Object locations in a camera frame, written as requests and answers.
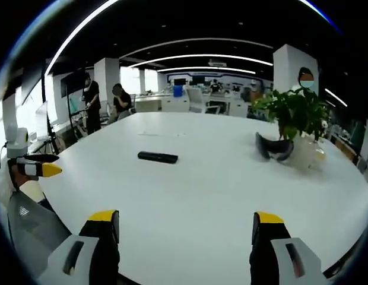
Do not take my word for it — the grey office chair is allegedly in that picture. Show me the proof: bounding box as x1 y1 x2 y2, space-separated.
7 189 72 262

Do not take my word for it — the white plant pot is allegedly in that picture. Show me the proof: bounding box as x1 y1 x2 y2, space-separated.
287 132 325 170

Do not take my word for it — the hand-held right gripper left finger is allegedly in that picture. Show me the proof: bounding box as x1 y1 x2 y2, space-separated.
38 209 120 285

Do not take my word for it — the green potted plant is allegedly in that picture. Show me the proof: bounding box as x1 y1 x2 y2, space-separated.
250 87 330 142

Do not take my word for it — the black remote control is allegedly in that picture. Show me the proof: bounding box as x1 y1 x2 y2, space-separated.
137 151 179 165

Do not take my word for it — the white office chair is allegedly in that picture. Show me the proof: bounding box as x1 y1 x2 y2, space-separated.
186 88 221 114

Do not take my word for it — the black display screen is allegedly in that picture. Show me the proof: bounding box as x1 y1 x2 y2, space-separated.
59 71 86 98

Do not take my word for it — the black tripod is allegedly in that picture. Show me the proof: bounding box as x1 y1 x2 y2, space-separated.
41 59 66 155

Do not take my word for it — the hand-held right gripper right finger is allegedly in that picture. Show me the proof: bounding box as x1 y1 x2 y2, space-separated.
249 211 327 285

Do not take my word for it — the white desk row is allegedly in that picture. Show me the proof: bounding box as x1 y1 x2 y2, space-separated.
134 92 250 118

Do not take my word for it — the black headset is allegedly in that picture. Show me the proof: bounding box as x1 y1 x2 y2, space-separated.
255 132 294 162

